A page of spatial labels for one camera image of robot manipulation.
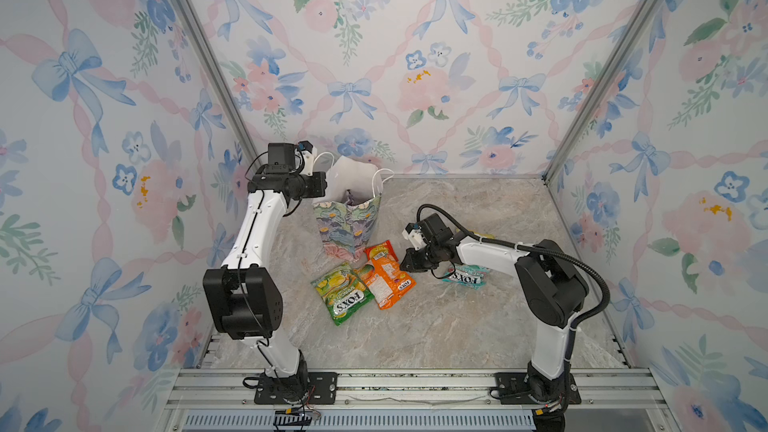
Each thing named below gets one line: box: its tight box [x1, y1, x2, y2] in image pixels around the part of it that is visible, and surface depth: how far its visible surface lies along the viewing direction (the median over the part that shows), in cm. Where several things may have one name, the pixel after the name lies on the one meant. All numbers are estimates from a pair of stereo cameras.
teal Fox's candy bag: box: [442, 264, 490, 290], surface depth 91 cm
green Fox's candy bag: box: [311, 263, 375, 326], surface depth 90 cm
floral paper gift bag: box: [312, 152, 395, 263], surface depth 89 cm
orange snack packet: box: [355, 240, 417, 310], surface depth 92 cm
